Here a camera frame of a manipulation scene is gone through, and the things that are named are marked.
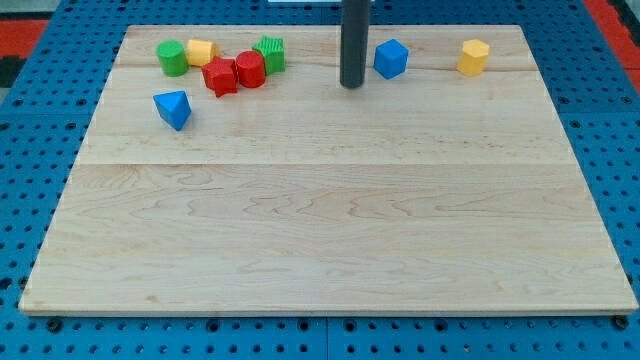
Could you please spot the blue cube block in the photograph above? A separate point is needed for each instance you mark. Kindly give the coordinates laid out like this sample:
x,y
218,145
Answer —
x,y
391,58

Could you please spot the red cylinder block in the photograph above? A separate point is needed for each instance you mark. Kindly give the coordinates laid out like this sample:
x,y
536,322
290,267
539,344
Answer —
x,y
251,69

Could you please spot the red star block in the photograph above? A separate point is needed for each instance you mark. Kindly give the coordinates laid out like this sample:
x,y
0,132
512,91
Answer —
x,y
220,76

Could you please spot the green star block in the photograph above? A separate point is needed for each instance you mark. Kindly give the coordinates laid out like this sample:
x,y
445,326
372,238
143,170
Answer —
x,y
273,52

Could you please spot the yellow hexagonal prism block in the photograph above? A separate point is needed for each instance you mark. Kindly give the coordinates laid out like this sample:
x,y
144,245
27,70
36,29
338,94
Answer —
x,y
473,58

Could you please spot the green cylinder block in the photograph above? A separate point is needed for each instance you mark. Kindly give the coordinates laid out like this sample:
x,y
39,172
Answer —
x,y
172,58

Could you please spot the light wooden board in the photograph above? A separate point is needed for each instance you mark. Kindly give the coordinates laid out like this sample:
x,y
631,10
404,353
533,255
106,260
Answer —
x,y
430,194

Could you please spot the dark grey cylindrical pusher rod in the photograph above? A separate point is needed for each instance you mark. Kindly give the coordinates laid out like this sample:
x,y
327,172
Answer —
x,y
353,42

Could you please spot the yellow cylinder block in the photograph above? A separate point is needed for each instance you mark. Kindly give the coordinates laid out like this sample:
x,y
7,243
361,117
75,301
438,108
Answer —
x,y
201,52

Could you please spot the blue triangular prism block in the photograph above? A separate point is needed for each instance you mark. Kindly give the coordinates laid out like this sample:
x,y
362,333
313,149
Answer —
x,y
174,108

